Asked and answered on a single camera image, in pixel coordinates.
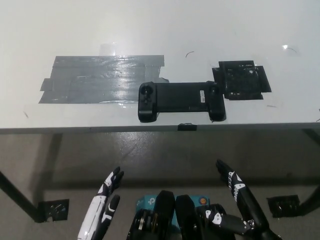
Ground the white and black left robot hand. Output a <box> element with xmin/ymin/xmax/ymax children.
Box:
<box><xmin>76</xmin><ymin>166</ymin><xmax>125</xmax><ymax>240</ymax></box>

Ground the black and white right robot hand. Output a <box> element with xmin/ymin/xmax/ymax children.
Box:
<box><xmin>199</xmin><ymin>159</ymin><xmax>272</xmax><ymax>237</ymax></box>

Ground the black game controller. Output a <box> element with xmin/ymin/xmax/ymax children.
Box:
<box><xmin>136</xmin><ymin>80</ymin><xmax>227</xmax><ymax>123</ymax></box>

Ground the black floor tape patch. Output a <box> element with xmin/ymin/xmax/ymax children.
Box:
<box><xmin>266</xmin><ymin>194</ymin><xmax>301</xmax><ymax>218</ymax></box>
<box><xmin>37</xmin><ymin>198</ymin><xmax>70</xmax><ymax>223</ymax></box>

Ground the teal cardboard router box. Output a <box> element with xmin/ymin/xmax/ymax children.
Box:
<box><xmin>136</xmin><ymin>193</ymin><xmax>211</xmax><ymax>232</ymax></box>

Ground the black metal table leg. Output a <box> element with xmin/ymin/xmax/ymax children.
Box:
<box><xmin>297</xmin><ymin>182</ymin><xmax>320</xmax><ymax>216</ymax></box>
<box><xmin>0</xmin><ymin>169</ymin><xmax>43</xmax><ymax>223</ymax></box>

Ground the small black tape strip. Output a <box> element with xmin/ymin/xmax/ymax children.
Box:
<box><xmin>177</xmin><ymin>122</ymin><xmax>198</xmax><ymax>132</ymax></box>

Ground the square black tape patch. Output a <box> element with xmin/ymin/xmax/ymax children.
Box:
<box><xmin>211</xmin><ymin>59</ymin><xmax>272</xmax><ymax>101</ymax></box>

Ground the large grey duct tape patch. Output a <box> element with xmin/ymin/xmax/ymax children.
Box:
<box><xmin>37</xmin><ymin>54</ymin><xmax>166</xmax><ymax>105</ymax></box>

